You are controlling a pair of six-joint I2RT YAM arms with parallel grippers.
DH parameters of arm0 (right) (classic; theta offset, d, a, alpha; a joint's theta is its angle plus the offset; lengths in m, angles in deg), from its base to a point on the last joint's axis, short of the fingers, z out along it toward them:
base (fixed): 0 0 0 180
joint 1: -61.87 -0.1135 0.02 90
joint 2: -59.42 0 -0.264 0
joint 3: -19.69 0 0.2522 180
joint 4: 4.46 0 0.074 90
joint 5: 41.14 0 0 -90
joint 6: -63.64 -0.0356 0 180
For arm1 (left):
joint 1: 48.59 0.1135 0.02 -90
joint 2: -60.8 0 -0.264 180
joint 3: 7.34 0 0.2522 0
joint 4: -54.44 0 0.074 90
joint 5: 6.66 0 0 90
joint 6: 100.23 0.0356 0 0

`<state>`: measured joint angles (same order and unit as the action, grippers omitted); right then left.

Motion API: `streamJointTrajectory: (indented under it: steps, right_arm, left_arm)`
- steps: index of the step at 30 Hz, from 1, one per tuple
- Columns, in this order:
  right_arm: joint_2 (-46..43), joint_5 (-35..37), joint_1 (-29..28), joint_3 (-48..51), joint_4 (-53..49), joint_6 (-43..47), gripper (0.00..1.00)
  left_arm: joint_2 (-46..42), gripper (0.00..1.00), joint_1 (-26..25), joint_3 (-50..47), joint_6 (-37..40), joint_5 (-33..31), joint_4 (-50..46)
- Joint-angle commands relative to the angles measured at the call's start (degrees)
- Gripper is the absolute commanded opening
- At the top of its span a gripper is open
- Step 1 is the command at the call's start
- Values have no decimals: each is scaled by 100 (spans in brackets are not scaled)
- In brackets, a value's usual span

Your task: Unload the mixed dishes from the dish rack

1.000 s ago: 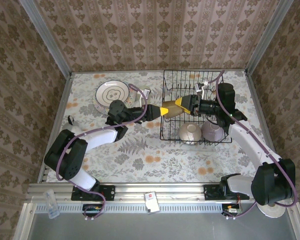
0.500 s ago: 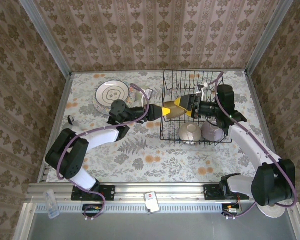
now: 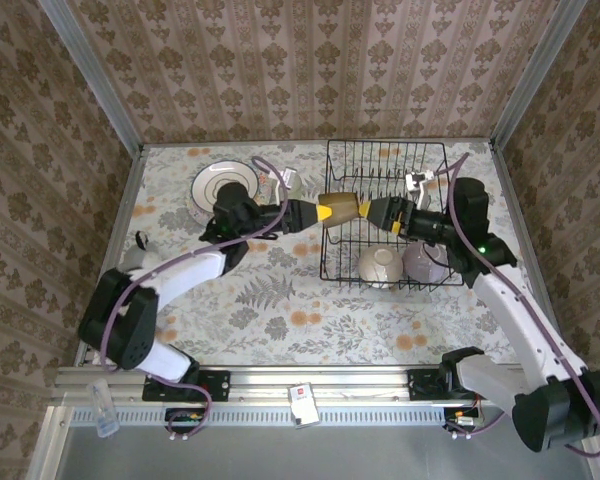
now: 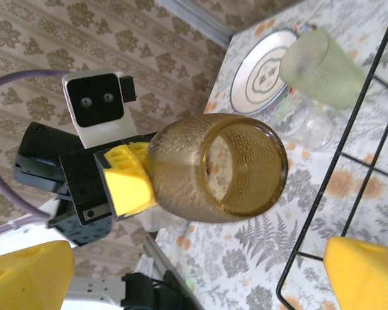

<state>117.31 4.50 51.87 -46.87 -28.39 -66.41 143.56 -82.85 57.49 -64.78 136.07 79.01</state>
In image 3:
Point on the pale green frosted cup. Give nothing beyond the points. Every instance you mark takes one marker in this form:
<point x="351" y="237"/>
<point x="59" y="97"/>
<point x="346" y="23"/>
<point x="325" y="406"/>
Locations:
<point x="298" y="189"/>

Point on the amber glass cup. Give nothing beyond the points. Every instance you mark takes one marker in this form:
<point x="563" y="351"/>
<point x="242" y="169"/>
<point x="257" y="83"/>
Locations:
<point x="340" y="209"/>

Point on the white plate with flower outline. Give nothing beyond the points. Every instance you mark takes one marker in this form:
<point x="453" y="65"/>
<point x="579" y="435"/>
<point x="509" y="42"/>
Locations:
<point x="205" y="185"/>

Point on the cream white bowl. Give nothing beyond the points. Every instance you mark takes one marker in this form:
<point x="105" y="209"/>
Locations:
<point x="380" y="265"/>

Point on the lavender bowl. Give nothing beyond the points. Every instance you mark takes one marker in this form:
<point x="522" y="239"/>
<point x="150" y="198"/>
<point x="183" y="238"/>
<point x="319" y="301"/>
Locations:
<point x="422" y="262"/>

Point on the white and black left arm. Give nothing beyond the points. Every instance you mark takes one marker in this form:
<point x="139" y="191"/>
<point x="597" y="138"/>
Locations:
<point x="200" y="272"/>

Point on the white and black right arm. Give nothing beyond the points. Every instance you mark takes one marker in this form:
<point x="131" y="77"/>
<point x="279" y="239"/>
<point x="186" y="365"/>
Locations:
<point x="515" y="315"/>

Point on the floral patterned tablecloth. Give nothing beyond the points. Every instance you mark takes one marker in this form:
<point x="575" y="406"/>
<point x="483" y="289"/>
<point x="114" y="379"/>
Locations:
<point x="280" y="310"/>

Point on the grey white plush toy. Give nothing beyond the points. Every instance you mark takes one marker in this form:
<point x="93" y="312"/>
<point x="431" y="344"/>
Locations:
<point x="137" y="257"/>

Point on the white box with red logo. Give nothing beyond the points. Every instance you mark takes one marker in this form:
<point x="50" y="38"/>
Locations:
<point x="302" y="407"/>

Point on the clear plastic bottle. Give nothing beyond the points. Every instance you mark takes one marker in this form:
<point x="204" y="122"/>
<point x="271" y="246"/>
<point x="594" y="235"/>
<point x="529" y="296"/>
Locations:
<point x="102" y="415"/>

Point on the aluminium frame post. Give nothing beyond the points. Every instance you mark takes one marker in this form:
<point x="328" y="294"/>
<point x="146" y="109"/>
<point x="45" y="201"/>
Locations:
<point x="532" y="75"/>
<point x="96" y="75"/>

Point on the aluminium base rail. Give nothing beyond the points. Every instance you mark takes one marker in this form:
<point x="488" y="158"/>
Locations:
<point x="280" y="382"/>

